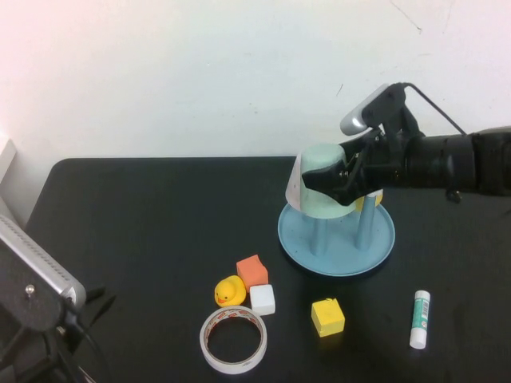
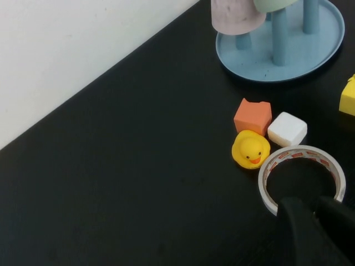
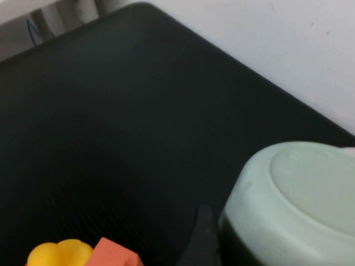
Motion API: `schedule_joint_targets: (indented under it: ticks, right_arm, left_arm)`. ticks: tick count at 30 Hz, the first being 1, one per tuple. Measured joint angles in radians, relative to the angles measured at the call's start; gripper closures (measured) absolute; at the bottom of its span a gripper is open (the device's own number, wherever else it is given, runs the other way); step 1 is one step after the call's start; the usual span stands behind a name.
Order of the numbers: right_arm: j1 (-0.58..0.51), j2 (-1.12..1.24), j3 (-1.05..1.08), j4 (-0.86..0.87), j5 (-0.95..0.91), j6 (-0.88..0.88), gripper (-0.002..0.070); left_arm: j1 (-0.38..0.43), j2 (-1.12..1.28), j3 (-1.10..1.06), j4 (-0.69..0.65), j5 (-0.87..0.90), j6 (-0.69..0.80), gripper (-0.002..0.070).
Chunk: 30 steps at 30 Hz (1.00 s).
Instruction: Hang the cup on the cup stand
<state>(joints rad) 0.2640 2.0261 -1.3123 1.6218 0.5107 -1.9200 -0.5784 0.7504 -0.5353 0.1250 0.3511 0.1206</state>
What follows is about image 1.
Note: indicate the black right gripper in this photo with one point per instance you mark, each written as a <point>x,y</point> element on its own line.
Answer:
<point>383,167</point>

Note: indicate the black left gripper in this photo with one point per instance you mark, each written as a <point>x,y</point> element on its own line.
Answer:
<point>28,303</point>

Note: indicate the green plastic cup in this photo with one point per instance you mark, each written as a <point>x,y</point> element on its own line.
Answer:
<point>319,203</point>

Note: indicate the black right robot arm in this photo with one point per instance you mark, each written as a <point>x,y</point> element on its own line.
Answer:
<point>459,163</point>

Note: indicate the yellow plastic cup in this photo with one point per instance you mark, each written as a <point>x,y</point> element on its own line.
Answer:
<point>377,196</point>

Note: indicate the blue cup stand with pegs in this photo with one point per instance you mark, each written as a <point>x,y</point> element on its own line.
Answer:
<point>339,255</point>

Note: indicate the white tape roll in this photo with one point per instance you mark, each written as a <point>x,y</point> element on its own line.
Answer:
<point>205,339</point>

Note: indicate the yellow rubber duck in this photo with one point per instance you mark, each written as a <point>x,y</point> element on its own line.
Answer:
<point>231,291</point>

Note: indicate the orange foam cube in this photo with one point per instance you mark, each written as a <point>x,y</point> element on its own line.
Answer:
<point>251,269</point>

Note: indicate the yellow foam cube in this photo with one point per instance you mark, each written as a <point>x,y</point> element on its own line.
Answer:
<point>328,317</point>

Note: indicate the white foam cube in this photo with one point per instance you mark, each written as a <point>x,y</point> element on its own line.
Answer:
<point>262,298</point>

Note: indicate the white green glue stick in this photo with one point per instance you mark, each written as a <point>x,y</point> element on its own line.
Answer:
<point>420,319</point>

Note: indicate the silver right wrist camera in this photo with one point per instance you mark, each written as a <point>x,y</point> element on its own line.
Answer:
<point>355,117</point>

